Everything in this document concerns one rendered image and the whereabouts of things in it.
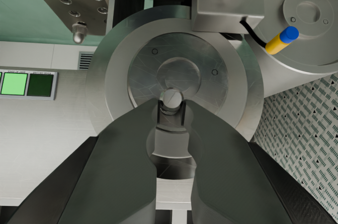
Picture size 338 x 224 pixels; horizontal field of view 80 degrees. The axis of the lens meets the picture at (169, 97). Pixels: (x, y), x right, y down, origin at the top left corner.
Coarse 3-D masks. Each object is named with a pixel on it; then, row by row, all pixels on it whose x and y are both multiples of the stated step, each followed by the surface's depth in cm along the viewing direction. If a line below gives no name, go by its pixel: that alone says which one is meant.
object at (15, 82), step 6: (6, 78) 48; (12, 78) 48; (18, 78) 48; (24, 78) 48; (6, 84) 48; (12, 84) 48; (18, 84) 48; (24, 84) 48; (6, 90) 48; (12, 90) 48; (18, 90) 48
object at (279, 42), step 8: (248, 32) 15; (280, 32) 12; (288, 32) 11; (296, 32) 11; (256, 40) 14; (272, 40) 13; (280, 40) 12; (288, 40) 12; (272, 48) 13; (280, 48) 13
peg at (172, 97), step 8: (168, 88) 12; (176, 88) 12; (160, 96) 12; (168, 96) 12; (176, 96) 12; (160, 104) 12; (168, 104) 12; (176, 104) 12; (168, 112) 12; (176, 112) 13
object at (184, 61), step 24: (144, 48) 15; (168, 48) 15; (192, 48) 15; (144, 72) 15; (168, 72) 15; (192, 72) 15; (216, 72) 15; (144, 96) 14; (192, 96) 15; (216, 96) 15; (168, 120) 14
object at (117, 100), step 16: (144, 32) 17; (160, 32) 17; (192, 32) 17; (208, 32) 17; (128, 48) 16; (224, 48) 17; (112, 64) 16; (128, 64) 16; (240, 64) 17; (112, 80) 16; (240, 80) 16; (112, 96) 16; (128, 96) 16; (240, 96) 16; (112, 112) 15; (224, 112) 16; (240, 112) 16; (160, 144) 15; (176, 144) 15
